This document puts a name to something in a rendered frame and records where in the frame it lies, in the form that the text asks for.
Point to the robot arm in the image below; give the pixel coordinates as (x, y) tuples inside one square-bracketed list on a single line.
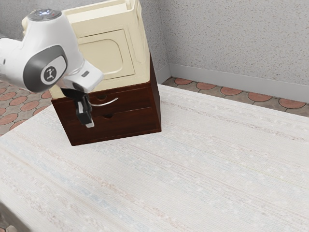
[(48, 46)]

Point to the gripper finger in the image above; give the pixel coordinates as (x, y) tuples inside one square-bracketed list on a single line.
[(87, 113)]

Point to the dark brown wooden drawer cabinet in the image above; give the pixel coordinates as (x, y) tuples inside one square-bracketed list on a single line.
[(130, 116)]

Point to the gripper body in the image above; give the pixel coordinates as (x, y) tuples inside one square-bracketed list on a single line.
[(73, 93)]

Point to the cream box with lid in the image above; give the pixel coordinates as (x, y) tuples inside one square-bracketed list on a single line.
[(106, 53)]

